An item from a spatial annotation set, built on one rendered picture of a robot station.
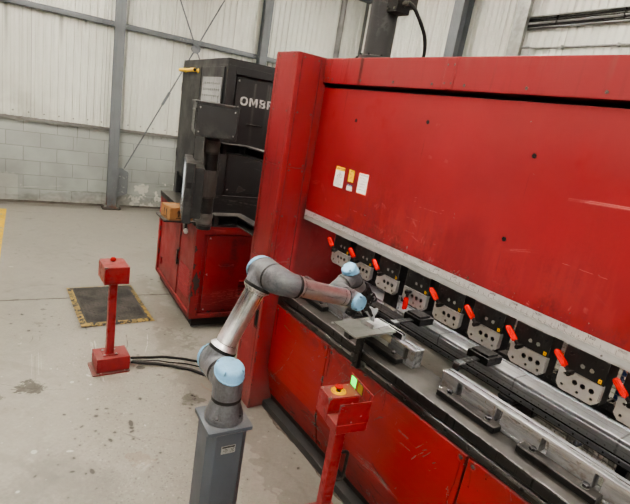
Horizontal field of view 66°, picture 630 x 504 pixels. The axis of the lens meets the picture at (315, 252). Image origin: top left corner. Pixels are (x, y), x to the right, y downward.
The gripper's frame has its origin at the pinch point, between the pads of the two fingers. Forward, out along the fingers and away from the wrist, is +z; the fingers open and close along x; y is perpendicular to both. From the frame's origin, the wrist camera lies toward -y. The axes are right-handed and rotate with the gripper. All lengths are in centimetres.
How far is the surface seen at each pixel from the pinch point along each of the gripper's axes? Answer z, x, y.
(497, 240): -40, -52, 40
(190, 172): -68, 111, -7
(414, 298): -7.8, -18.2, 17.5
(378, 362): 12.6, -13.7, -12.0
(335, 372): 31.7, 15.4, -23.9
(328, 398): 0.1, -15.8, -43.1
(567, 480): 8, -105, -11
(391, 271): -11.6, 0.4, 23.4
